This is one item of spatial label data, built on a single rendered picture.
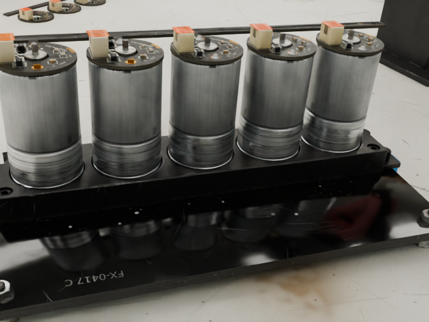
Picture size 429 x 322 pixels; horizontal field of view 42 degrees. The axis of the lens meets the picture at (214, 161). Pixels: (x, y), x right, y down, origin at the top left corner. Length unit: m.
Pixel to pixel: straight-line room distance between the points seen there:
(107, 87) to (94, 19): 0.24
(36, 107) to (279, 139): 0.09
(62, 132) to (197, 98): 0.05
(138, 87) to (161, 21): 0.25
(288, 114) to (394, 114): 0.12
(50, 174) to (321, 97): 0.10
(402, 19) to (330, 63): 0.18
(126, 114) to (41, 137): 0.03
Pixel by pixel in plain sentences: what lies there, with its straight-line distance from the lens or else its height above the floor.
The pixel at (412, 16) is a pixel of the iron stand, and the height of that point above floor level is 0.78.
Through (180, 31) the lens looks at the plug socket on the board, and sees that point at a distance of 0.19.
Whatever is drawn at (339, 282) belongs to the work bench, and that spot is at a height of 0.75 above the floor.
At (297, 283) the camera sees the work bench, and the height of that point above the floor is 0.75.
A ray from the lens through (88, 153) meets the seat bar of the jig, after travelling 0.21.
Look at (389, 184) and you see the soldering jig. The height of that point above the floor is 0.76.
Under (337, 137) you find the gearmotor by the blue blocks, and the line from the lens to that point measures 0.22.
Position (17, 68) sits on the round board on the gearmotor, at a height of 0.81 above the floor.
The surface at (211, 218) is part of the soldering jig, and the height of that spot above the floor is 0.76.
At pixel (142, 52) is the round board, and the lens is 0.18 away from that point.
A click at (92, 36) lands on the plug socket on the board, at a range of 0.18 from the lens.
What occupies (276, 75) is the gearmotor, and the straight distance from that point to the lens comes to 0.19.
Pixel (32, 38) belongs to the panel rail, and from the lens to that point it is 0.20.
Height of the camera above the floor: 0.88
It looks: 32 degrees down
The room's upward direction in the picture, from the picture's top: 5 degrees clockwise
